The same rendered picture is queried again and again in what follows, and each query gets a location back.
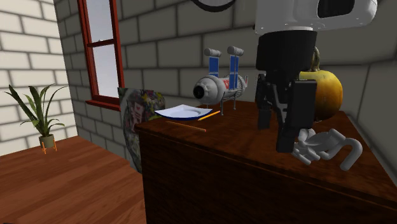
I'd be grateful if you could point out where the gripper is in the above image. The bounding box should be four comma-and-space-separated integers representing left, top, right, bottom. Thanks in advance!
254, 30, 318, 154

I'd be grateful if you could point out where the yellow pumpkin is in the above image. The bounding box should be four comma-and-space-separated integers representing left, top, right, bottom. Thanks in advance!
296, 46, 344, 123

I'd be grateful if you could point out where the grey and blue spacecraft model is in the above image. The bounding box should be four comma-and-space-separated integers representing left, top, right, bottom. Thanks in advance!
192, 45, 249, 116

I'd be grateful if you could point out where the orange pencil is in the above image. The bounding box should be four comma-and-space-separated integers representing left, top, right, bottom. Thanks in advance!
197, 109, 221, 122

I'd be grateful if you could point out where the dark wooden chest of drawers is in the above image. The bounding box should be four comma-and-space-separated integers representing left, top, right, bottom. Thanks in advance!
134, 99, 397, 224

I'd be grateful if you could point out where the brown pencil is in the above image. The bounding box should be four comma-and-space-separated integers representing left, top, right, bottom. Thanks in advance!
165, 120, 207, 133

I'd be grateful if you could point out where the white and blue plate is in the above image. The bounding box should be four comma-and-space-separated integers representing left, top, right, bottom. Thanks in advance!
153, 104, 214, 122

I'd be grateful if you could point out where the colourful patterned board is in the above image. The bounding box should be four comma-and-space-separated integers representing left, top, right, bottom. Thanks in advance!
117, 87, 166, 174

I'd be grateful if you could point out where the red framed window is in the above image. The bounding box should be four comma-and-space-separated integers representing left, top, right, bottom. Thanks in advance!
76, 0, 126, 112

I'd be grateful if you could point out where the green potted plant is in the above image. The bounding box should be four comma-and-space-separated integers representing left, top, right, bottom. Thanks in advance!
3, 83, 69, 155

